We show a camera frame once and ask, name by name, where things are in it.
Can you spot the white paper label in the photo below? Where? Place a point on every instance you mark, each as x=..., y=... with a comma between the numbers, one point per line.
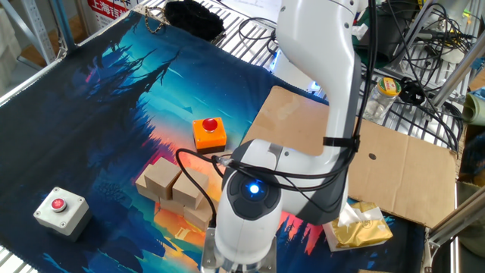
x=360, y=31

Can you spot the grey box with red button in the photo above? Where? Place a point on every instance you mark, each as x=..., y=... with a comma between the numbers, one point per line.
x=64, y=216

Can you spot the orange emergency stop button box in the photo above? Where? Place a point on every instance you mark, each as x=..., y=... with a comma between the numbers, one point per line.
x=206, y=138

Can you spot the green rolled sheet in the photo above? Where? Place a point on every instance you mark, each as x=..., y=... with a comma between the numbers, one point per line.
x=475, y=110

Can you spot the black power plug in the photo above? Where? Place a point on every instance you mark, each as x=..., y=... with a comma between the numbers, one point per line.
x=411, y=91

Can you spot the light wooden cube block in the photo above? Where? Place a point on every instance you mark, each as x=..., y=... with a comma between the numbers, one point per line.
x=172, y=207
x=142, y=189
x=185, y=191
x=197, y=218
x=163, y=176

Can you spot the gold tissue pack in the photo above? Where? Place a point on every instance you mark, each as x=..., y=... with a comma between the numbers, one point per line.
x=363, y=233

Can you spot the flat brown cardboard sheet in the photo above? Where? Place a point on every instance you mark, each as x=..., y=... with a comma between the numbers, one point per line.
x=398, y=178

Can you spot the aluminium profile bar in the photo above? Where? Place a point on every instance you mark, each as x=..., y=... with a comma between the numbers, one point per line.
x=454, y=221

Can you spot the slanted aluminium profile post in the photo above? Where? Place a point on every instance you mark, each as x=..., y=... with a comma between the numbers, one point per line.
x=454, y=76

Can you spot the white box with red print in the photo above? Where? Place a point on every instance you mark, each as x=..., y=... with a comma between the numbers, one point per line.
x=108, y=9

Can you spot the silver table edge rail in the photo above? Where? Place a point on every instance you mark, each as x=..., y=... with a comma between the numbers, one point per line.
x=15, y=90

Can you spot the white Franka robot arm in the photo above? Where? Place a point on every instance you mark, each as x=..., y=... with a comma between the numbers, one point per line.
x=246, y=235

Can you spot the colourful forest print mat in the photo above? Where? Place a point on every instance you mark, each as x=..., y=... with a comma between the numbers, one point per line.
x=45, y=151

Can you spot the glass jar with yellow lid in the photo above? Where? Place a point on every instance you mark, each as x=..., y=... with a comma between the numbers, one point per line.
x=379, y=102

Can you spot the blue-grey metal post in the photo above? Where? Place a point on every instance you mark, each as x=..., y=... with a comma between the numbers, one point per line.
x=62, y=22

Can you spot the white paper sheet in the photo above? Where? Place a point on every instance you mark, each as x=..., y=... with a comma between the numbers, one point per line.
x=257, y=7

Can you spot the green cutting mat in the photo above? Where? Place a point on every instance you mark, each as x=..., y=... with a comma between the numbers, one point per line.
x=365, y=60

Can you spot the grey perforated metal upright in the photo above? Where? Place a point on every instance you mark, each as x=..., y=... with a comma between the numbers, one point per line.
x=38, y=30

